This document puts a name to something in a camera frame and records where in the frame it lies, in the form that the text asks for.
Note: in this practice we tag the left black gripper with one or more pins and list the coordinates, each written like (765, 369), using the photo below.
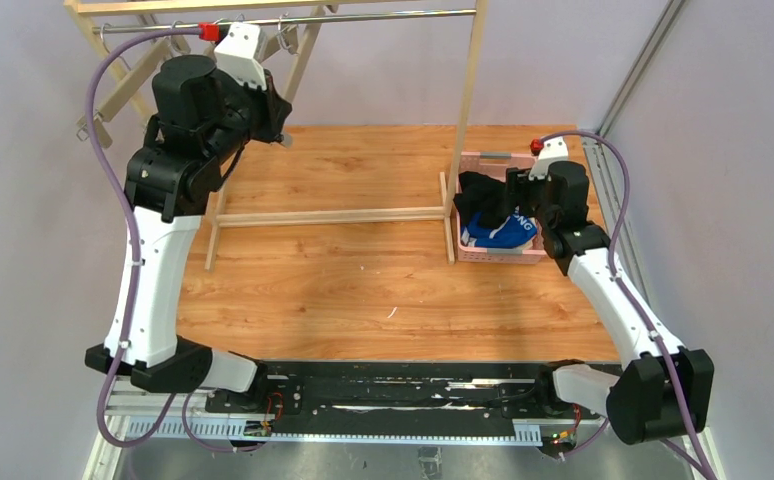
(275, 105)

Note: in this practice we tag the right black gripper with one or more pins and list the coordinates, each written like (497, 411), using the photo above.
(511, 192)

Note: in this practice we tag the hanger holding black underwear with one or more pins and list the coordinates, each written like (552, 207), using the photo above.
(310, 33)

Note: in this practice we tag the blue underwear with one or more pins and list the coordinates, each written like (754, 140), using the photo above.
(516, 232)

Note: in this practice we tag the beige clip hanger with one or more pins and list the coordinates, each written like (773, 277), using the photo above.
(178, 45)

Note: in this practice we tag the black underwear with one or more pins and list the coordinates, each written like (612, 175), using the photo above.
(484, 199)

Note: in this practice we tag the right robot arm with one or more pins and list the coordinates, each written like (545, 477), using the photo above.
(664, 388)

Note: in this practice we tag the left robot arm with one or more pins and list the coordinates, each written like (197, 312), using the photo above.
(208, 110)

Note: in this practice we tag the empty hanger on rack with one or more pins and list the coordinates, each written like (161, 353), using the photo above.
(128, 80)

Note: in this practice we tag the pink plastic basket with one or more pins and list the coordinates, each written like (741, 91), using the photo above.
(494, 164)

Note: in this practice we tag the wooden clothes rack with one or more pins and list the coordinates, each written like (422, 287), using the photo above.
(220, 219)

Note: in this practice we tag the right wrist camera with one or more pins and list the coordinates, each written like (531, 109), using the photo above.
(546, 152)

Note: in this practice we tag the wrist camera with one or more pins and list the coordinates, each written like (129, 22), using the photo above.
(546, 152)
(236, 55)

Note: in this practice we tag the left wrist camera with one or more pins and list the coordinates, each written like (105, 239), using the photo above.
(236, 55)

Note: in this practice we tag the aluminium frame post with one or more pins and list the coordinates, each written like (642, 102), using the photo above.
(658, 34)

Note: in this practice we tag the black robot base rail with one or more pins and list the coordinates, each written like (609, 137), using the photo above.
(424, 403)

